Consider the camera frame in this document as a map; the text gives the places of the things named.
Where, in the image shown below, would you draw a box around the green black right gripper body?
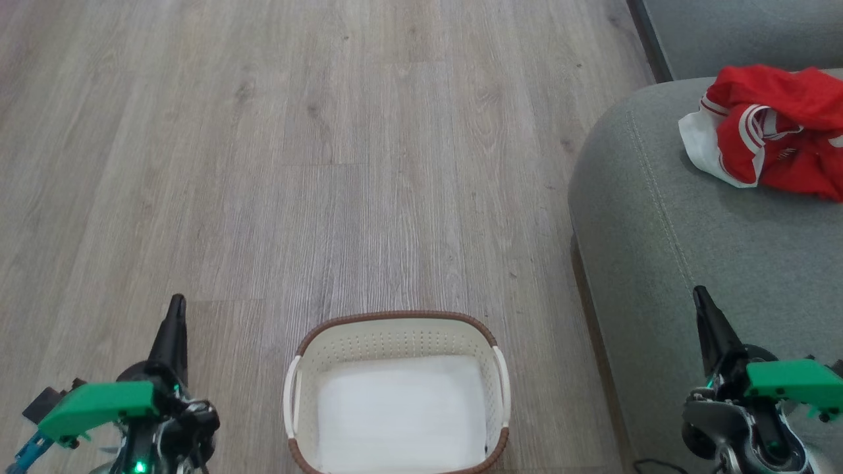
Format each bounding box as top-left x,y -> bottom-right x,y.
707,345 -> 843,423

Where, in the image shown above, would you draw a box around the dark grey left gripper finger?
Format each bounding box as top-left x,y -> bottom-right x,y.
148,294 -> 190,386

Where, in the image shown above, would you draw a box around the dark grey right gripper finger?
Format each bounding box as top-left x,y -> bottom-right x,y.
693,284 -> 749,381

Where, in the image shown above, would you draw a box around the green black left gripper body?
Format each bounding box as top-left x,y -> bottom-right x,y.
38,360 -> 199,449

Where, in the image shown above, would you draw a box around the red shorts with white trim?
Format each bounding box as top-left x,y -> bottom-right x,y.
678,64 -> 843,203

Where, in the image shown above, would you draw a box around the white laundry basket brown rim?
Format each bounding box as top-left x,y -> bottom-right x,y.
283,311 -> 512,474

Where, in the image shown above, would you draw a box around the grey sofa seat cushion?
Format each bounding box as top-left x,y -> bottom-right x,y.
641,0 -> 843,82

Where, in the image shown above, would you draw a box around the grey fabric sofa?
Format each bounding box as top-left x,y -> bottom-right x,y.
568,68 -> 843,474

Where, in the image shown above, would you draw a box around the dark sofa base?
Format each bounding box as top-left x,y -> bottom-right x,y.
624,0 -> 674,84

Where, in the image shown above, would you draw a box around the thin black cable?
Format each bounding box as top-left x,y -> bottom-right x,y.
633,458 -> 690,474

